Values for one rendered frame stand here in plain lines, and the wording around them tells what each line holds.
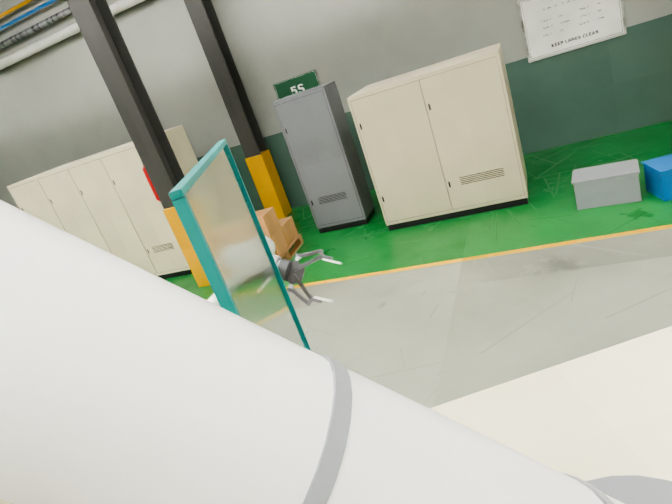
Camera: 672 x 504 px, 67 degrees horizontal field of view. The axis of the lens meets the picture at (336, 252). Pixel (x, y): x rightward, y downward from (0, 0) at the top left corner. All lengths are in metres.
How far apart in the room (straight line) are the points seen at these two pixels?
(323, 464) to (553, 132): 8.41
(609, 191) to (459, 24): 3.61
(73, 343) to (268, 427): 0.09
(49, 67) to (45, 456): 11.71
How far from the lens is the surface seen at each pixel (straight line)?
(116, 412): 0.23
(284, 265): 1.78
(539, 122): 8.55
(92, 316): 0.24
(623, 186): 6.05
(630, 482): 0.49
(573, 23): 8.36
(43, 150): 12.70
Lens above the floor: 2.31
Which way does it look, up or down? 20 degrees down
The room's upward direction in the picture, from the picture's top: 20 degrees counter-clockwise
